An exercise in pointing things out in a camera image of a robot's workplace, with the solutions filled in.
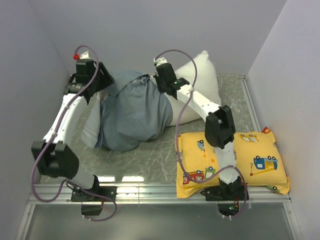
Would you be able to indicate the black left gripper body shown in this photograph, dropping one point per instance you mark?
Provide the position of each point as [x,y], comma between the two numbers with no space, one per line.
[101,81]

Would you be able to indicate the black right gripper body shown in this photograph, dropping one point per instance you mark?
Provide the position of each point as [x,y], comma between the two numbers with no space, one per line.
[160,84]

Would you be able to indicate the blue patterned pillowcase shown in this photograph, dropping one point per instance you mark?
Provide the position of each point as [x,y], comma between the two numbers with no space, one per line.
[133,112]

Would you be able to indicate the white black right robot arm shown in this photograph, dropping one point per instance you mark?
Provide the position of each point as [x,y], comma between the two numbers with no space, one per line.
[219,128]

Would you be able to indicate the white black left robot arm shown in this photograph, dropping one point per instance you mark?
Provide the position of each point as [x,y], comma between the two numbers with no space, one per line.
[53,155]

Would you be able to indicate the yellow cartoon vehicle pillow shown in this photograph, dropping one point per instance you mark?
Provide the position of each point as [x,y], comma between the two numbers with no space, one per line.
[257,158]

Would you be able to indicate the black left controller box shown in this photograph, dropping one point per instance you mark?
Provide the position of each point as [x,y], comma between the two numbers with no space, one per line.
[88,210]

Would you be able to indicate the black controller box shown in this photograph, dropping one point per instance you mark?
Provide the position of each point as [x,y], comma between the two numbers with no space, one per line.
[228,210]
[88,210]

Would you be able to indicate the black right controller box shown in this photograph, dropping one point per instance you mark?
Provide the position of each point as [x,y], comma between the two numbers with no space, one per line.
[228,210]

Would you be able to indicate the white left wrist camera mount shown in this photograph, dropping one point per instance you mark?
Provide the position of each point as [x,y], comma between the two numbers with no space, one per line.
[84,55]

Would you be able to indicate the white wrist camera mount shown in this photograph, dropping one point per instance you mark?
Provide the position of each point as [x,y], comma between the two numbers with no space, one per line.
[159,61]
[84,55]

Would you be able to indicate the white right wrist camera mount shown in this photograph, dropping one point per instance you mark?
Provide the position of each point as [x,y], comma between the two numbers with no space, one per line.
[159,61]

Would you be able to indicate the aluminium table edge rail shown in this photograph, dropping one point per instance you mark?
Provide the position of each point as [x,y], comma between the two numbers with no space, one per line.
[250,105]

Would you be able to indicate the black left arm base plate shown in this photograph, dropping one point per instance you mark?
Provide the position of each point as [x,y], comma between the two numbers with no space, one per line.
[89,195]

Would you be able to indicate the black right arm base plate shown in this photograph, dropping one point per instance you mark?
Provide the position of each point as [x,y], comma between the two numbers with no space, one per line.
[217,193]

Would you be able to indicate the aluminium front mounting rail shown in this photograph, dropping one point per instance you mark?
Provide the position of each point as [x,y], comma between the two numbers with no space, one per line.
[153,193]

